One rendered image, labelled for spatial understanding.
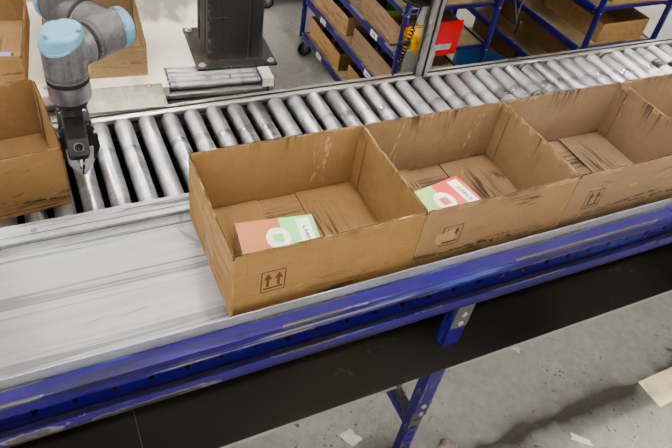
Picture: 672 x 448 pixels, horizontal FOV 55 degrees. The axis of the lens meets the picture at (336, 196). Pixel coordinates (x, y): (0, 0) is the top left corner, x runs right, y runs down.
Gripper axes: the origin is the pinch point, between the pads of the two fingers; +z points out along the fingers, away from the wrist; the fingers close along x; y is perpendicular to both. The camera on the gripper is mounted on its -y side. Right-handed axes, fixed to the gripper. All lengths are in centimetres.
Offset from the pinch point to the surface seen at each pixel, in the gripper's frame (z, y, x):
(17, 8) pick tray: 0, 85, 7
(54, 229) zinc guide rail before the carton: -8.6, -26.4, 8.6
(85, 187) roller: 5.5, 0.5, 0.1
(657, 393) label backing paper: 80, -74, -171
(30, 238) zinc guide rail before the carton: -8.6, -27.6, 13.1
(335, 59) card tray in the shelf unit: 61, 128, -134
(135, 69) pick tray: 3, 47, -22
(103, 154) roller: 5.5, 12.2, -6.2
